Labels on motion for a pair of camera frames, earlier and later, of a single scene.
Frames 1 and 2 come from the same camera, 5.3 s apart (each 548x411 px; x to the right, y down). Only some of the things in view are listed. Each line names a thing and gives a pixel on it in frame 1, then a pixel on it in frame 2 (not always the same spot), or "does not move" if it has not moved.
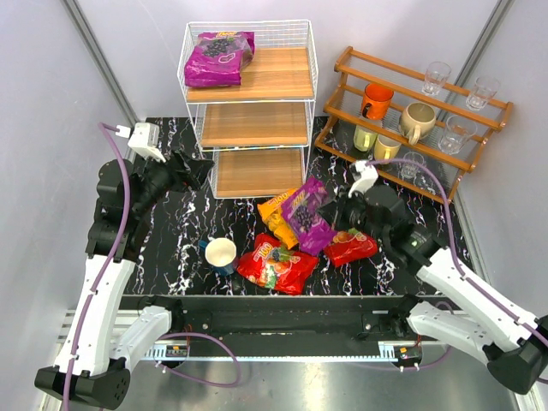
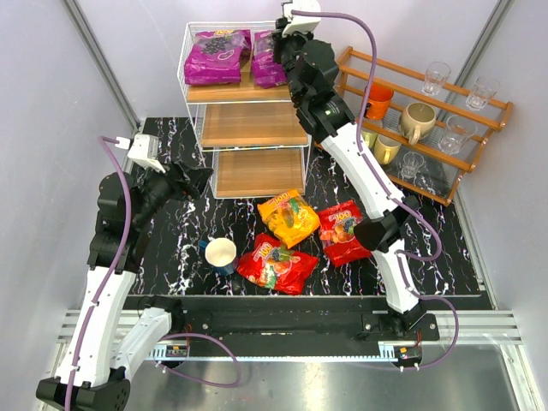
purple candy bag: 312,229 → 267,73
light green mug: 363,138 does not move
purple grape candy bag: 218,57 does not move
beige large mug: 417,121 does not move
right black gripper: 342,210 → 282,41
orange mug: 376,101 does not move
